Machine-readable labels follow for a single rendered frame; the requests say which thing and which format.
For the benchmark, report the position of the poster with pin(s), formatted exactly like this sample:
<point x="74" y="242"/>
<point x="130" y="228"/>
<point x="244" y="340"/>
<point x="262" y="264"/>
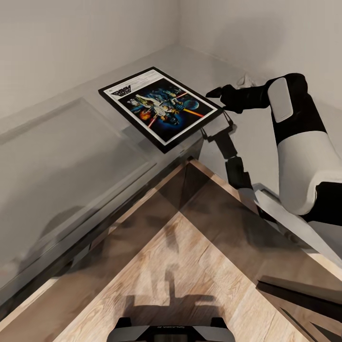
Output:
<point x="161" y="107"/>

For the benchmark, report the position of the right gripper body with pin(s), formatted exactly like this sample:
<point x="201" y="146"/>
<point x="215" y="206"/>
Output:
<point x="236" y="100"/>

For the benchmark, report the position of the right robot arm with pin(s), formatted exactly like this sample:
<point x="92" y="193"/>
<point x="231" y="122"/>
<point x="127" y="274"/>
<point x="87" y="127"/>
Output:
<point x="310" y="169"/>

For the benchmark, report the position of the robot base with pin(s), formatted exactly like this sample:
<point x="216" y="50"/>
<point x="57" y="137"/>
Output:
<point x="125" y="332"/>

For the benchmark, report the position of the oven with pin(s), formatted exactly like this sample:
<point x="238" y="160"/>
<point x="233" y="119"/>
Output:
<point x="318" y="320"/>

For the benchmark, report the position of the drop in sink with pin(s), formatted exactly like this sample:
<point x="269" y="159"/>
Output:
<point x="56" y="172"/>

